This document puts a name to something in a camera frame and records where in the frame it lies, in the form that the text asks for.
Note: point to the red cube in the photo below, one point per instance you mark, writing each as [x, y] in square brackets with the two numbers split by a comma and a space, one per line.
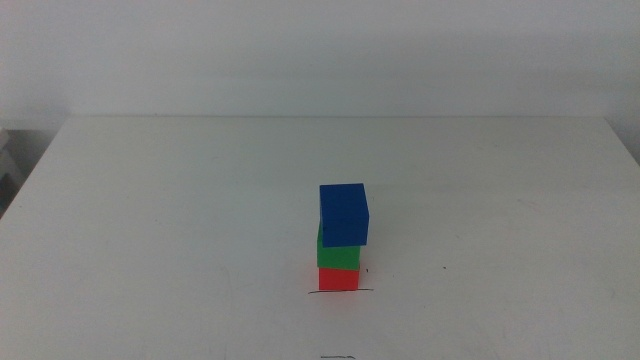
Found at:
[339, 280]

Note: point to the green cube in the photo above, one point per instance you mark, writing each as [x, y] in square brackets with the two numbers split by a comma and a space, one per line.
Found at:
[337, 257]

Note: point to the blue cube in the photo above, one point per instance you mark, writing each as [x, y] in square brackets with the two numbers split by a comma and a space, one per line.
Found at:
[344, 215]

